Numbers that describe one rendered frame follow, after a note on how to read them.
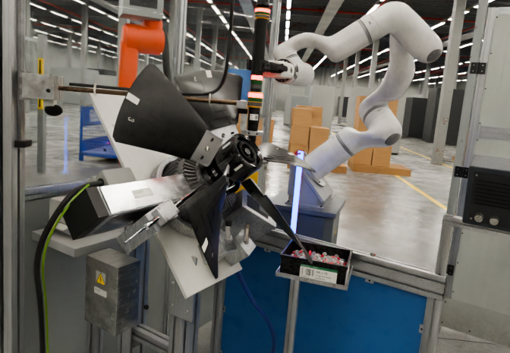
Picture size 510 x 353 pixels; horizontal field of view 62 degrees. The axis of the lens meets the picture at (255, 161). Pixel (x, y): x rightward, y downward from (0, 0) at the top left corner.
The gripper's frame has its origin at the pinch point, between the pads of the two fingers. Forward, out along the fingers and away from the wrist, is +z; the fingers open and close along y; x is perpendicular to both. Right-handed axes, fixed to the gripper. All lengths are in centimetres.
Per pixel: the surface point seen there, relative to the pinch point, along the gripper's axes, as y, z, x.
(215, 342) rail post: 32, -34, -118
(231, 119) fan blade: 5.5, 3.2, -16.6
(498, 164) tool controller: -64, -33, -23
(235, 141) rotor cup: -3.4, 13.1, -21.8
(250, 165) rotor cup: -8.4, 12.4, -27.6
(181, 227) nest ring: 9, 19, -48
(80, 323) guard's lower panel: 70, 6, -105
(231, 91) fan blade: 10.9, -2.7, -8.1
